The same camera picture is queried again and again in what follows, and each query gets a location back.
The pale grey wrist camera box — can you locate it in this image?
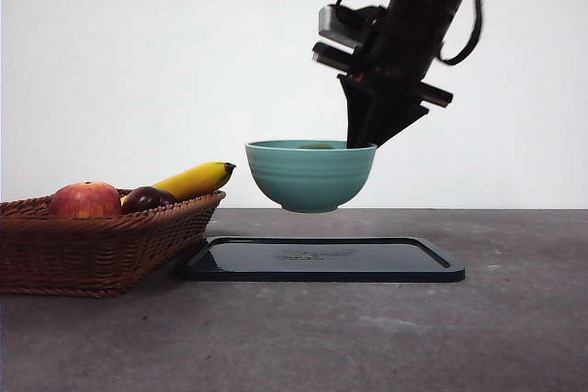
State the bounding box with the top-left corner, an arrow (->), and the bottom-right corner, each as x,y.
317,4 -> 387,51

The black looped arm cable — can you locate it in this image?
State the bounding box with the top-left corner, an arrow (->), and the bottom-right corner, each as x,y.
436,0 -> 485,67

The red apple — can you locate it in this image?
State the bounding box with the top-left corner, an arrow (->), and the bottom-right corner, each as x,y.
49,181 -> 123,218

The dark purple plum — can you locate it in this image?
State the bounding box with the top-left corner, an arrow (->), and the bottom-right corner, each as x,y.
120,185 -> 178,216

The yellow banana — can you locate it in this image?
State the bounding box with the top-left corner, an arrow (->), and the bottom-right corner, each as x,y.
119,162 -> 237,206

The brown wicker basket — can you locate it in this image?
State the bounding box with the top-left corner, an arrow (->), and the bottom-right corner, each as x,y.
0,189 -> 227,298

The black rectangular tray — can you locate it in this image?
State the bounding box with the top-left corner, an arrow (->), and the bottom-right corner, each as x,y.
180,235 -> 466,284

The teal ceramic bowl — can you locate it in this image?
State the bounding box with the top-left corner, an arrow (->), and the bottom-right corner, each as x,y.
244,139 -> 379,215

